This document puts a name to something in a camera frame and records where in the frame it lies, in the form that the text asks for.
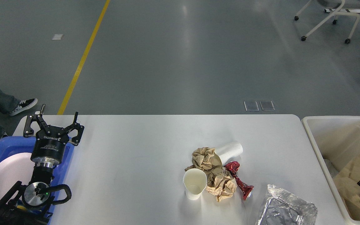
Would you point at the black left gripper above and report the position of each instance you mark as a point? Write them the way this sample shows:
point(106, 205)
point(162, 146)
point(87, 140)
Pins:
point(49, 147)

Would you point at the brown paper bag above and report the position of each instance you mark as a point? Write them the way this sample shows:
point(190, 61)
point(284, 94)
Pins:
point(346, 183)

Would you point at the pink plate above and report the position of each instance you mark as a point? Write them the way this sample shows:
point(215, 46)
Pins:
point(18, 167)

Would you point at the silver foil bag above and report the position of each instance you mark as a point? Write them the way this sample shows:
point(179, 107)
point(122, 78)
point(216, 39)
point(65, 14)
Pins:
point(281, 207)

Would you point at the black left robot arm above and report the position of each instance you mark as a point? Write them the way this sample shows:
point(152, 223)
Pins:
point(32, 202)

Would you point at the clear plastic wrap in bin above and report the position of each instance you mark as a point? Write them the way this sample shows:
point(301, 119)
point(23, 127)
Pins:
point(331, 168)

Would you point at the black white sneaker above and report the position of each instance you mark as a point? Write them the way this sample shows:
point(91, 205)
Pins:
point(23, 105)

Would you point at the beige plastic bin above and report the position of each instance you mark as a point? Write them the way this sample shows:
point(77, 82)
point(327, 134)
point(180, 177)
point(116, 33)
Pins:
point(337, 139)

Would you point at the blue plastic tray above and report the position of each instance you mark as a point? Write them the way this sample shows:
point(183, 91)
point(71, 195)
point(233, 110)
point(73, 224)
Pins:
point(11, 145)

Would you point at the crushed red can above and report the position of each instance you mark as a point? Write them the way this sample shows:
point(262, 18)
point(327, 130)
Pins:
point(232, 168)

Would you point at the lying white paper cup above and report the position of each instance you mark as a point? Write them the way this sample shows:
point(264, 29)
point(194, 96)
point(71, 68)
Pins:
point(228, 151)

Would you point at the light crumpled brown paper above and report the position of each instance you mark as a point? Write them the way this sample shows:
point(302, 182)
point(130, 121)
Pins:
point(221, 186)

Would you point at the upright white paper cup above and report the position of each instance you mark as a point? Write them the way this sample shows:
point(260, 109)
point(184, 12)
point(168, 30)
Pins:
point(194, 181)

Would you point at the dark crumpled brown paper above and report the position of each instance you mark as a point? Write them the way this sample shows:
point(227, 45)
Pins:
point(209, 162)

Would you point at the white rolling chair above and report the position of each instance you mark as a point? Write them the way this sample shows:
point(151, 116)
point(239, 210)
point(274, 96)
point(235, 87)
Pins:
point(338, 8)

